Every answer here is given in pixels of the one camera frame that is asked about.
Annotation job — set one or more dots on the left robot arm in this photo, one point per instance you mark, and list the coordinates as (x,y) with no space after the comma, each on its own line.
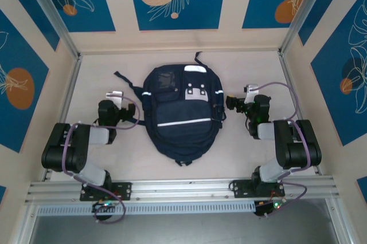
(66,146)

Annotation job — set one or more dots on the right aluminium side rail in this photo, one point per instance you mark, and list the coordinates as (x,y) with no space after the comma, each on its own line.
(289,83)

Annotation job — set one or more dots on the left aluminium frame post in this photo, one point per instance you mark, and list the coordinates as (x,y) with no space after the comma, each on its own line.
(48,6)

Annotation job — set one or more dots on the blue panel large beige circle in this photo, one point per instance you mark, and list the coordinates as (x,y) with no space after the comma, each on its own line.
(200,12)

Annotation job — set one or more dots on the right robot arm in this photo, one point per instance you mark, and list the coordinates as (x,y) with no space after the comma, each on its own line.
(298,146)

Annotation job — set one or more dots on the navy blue backpack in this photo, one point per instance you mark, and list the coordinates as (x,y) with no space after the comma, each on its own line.
(183,135)

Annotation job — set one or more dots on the small circuit board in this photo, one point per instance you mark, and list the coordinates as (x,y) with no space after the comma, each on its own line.
(104,205)
(275,205)

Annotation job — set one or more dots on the left black mount plate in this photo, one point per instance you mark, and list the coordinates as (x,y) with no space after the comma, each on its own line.
(126,191)

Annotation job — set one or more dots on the right black mount plate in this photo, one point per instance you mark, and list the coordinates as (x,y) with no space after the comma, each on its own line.
(241,188)

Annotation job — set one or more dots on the aluminium frame post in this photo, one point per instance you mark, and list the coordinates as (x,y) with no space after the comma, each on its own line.
(304,9)
(48,6)

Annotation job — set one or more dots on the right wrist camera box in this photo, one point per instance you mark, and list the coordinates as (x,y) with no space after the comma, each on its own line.
(250,89)

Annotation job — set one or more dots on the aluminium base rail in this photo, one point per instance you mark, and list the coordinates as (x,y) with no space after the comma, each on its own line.
(183,189)

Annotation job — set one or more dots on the right aluminium frame post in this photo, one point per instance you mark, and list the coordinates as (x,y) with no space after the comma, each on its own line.
(304,9)

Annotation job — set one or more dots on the black mount plate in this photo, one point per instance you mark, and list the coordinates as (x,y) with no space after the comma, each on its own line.
(126,191)
(241,188)

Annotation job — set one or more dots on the blue panel small orange dot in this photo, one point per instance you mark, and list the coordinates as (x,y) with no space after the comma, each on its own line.
(86,17)

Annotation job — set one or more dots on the aluminium side rail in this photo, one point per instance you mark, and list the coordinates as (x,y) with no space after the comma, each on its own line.
(289,83)
(68,95)

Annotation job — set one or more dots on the left aluminium side rail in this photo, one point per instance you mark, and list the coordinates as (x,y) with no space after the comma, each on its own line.
(68,95)

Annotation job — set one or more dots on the blue panel orange oval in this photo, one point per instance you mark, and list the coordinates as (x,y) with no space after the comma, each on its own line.
(17,129)

